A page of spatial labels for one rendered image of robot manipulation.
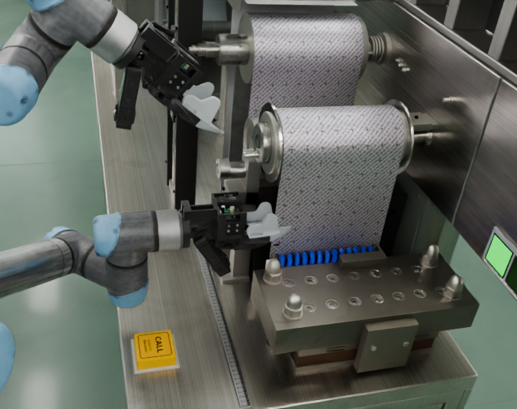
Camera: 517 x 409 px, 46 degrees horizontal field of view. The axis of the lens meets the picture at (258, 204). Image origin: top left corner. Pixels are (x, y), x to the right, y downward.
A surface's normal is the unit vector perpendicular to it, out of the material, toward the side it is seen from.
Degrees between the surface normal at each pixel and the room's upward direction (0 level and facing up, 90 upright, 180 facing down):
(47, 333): 0
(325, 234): 90
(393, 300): 0
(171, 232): 61
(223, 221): 90
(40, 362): 0
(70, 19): 99
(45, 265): 69
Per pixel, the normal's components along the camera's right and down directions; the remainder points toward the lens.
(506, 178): -0.96, 0.07
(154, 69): 0.24, 0.58
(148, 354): 0.09, -0.82
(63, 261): 0.92, -0.02
